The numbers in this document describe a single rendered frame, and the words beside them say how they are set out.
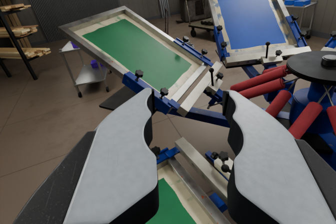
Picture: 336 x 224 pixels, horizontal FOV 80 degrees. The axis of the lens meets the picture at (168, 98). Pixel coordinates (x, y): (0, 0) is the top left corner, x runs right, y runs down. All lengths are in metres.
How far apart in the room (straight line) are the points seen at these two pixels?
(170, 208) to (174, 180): 0.13
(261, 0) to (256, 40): 0.44
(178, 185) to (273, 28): 1.41
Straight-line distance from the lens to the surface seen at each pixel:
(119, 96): 1.66
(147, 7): 9.52
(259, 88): 1.06
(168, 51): 1.46
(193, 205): 0.90
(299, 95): 1.16
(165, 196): 0.93
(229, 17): 1.89
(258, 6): 2.03
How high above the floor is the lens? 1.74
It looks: 32 degrees down
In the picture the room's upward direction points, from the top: 9 degrees counter-clockwise
